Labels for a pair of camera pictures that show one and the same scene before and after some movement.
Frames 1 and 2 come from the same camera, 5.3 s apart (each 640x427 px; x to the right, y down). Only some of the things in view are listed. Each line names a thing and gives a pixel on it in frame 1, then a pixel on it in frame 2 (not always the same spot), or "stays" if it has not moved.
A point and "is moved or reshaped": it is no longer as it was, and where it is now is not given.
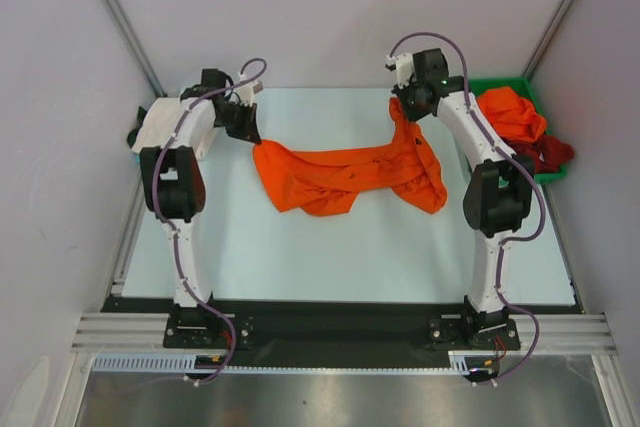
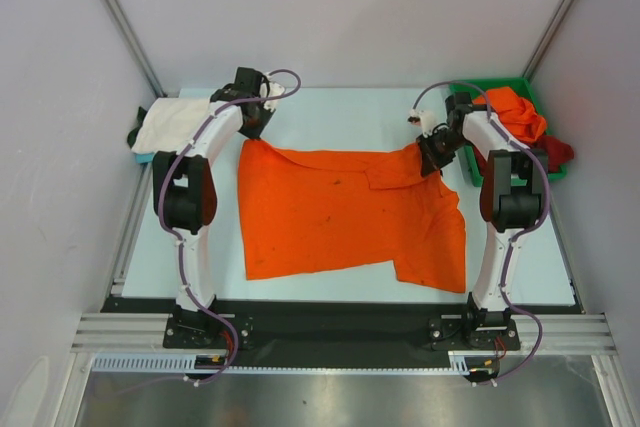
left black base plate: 207,331 stays
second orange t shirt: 511,115 stays
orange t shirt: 327,184 is moved or reshaped
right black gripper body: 411,107 -> 432,153
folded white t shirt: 163,119 stays
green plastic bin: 479,87 stays
